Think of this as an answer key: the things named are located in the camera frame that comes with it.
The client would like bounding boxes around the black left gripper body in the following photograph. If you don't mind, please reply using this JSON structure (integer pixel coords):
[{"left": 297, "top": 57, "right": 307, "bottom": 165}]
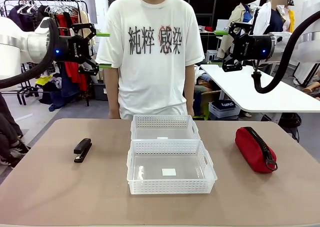
[{"left": 53, "top": 35, "right": 92, "bottom": 63}]

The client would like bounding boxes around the person in white t-shirt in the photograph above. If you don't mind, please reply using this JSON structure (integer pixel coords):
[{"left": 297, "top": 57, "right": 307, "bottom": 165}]
[{"left": 95, "top": 0, "right": 205, "bottom": 120}]

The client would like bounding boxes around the black bag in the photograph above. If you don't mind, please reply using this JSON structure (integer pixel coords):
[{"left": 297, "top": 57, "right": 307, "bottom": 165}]
[{"left": 277, "top": 111, "right": 302, "bottom": 143}]

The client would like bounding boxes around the red hanging garment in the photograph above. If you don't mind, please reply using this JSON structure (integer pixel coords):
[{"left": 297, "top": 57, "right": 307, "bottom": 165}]
[{"left": 56, "top": 14, "right": 88, "bottom": 92}]

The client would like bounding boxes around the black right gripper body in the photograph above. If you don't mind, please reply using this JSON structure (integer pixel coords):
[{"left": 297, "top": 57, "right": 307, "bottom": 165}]
[{"left": 233, "top": 34, "right": 276, "bottom": 62}]

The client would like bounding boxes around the dark grey storage bin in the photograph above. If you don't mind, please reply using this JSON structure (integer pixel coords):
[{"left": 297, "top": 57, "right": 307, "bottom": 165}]
[{"left": 92, "top": 82, "right": 109, "bottom": 102}]

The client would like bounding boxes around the black stapler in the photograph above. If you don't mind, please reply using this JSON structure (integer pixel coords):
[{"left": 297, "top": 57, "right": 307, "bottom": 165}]
[{"left": 73, "top": 137, "right": 93, "bottom": 164}]

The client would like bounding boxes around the person's left forearm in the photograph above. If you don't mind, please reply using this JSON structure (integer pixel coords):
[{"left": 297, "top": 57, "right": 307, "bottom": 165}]
[{"left": 183, "top": 61, "right": 196, "bottom": 117}]

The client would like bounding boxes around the person's right forearm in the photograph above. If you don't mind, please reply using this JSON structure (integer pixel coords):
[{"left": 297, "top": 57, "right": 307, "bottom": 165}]
[{"left": 103, "top": 66, "right": 121, "bottom": 120}]

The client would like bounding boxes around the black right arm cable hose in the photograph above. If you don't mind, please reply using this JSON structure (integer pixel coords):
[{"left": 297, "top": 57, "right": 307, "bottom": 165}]
[{"left": 251, "top": 10, "right": 320, "bottom": 95}]

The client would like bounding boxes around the black metal clothes rack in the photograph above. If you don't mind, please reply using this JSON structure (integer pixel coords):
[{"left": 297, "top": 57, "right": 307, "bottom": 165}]
[{"left": 0, "top": 0, "right": 91, "bottom": 107}]

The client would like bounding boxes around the white perforated plastic basket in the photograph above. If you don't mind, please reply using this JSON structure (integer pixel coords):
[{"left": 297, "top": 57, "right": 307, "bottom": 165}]
[
  {"left": 130, "top": 114, "right": 202, "bottom": 141},
  {"left": 126, "top": 138, "right": 218, "bottom": 195}
]

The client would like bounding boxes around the white background table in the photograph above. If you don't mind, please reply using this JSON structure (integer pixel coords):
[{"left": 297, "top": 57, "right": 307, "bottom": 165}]
[{"left": 199, "top": 63, "right": 320, "bottom": 113}]

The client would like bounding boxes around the mannequin with beige coat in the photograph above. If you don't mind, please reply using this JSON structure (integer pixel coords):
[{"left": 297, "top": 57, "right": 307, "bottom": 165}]
[{"left": 216, "top": 1, "right": 258, "bottom": 60}]

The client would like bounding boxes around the seated person in dark clothes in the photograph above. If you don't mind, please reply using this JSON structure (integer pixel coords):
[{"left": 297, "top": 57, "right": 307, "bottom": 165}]
[{"left": 0, "top": 91, "right": 31, "bottom": 169}]

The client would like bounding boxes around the yellow cloth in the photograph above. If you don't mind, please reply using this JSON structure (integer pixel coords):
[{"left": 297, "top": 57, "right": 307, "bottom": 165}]
[{"left": 34, "top": 74, "right": 54, "bottom": 87}]

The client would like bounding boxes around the white crate with dark cloth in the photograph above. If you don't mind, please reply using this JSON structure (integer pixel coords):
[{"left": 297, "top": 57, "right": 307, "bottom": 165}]
[{"left": 208, "top": 100, "right": 241, "bottom": 120}]

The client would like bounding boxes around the dark navy hanging garment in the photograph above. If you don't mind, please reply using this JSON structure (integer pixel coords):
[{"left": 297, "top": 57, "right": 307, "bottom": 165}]
[{"left": 7, "top": 4, "right": 38, "bottom": 33}]

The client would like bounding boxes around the beige hanging garment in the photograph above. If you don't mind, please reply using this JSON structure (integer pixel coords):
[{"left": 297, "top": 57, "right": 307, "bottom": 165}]
[{"left": 78, "top": 11, "right": 92, "bottom": 38}]

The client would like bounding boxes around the red zippered pencil case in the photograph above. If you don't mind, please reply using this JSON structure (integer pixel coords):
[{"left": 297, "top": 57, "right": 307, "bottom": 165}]
[{"left": 234, "top": 126, "right": 278, "bottom": 174}]

